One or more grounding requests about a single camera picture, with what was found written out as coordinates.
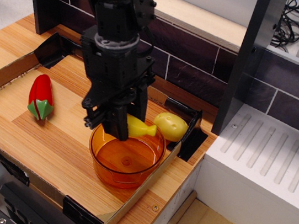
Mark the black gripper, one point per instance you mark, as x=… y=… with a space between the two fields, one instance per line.
x=119 y=77

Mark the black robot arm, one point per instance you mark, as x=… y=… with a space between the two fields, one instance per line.
x=120 y=20

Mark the cardboard fence with black tape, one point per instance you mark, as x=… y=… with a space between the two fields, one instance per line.
x=54 y=152

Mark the orange transparent plastic pot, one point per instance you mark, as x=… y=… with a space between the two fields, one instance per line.
x=127 y=164

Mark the yellow toy potato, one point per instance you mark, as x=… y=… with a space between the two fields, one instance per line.
x=172 y=126

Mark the red toy chili pepper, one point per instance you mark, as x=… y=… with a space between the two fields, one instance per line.
x=41 y=102

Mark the brass screw in table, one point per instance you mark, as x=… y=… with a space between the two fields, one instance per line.
x=155 y=208

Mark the white toy sink drainboard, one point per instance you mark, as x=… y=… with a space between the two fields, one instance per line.
x=250 y=174

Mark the dark grey vertical panel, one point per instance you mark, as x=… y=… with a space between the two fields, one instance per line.
x=260 y=31

